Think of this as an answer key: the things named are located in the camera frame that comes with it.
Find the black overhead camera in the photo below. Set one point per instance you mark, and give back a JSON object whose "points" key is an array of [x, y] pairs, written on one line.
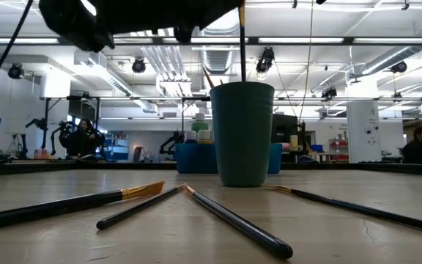
{"points": [[266, 60]]}

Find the large green paint bottle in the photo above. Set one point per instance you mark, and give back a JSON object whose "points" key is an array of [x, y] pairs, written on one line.
{"points": [[199, 124]]}

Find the blue storage shelf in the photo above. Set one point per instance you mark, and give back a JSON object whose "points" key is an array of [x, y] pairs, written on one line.
{"points": [[117, 148]]}

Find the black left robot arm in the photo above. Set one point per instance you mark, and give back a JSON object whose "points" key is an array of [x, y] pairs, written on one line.
{"points": [[72, 22]]}

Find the thick black paintbrush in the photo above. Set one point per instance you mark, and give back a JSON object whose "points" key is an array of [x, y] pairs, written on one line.
{"points": [[50, 207], [242, 51]]}

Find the black overhead frame bar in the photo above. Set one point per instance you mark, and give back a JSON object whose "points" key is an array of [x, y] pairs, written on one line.
{"points": [[306, 40]]}

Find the black paintbrush orange bristles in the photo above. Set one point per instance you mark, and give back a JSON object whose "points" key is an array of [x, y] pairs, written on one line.
{"points": [[361, 209]]}

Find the brown paint bottle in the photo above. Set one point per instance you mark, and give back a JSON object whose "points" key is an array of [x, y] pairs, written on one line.
{"points": [[204, 136]]}

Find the background black robot arm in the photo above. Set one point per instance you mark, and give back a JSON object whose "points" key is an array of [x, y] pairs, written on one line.
{"points": [[40, 124], [170, 141]]}

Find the teal plastic bin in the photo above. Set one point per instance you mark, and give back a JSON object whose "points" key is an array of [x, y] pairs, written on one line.
{"points": [[192, 157]]}

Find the thin black paintbrush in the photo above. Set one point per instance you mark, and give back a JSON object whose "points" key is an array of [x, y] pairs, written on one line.
{"points": [[137, 209]]}

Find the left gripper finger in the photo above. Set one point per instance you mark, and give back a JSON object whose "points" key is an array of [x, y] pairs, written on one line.
{"points": [[214, 7]]}

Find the black table frame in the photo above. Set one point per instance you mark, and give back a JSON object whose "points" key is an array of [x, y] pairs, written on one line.
{"points": [[416, 168]]}

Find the black paintbrush gold ferrule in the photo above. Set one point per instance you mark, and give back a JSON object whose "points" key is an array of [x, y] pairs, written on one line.
{"points": [[208, 78]]}

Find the black ceiling camera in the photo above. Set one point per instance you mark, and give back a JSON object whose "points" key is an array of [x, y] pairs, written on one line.
{"points": [[399, 66], [329, 92], [15, 70], [138, 66]]}

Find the red shelf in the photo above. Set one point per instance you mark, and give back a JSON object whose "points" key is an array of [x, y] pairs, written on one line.
{"points": [[339, 150]]}

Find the black monitor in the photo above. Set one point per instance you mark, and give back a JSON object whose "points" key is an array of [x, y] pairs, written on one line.
{"points": [[286, 128]]}

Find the teal plastic cup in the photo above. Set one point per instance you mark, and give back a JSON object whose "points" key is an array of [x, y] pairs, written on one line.
{"points": [[242, 139]]}

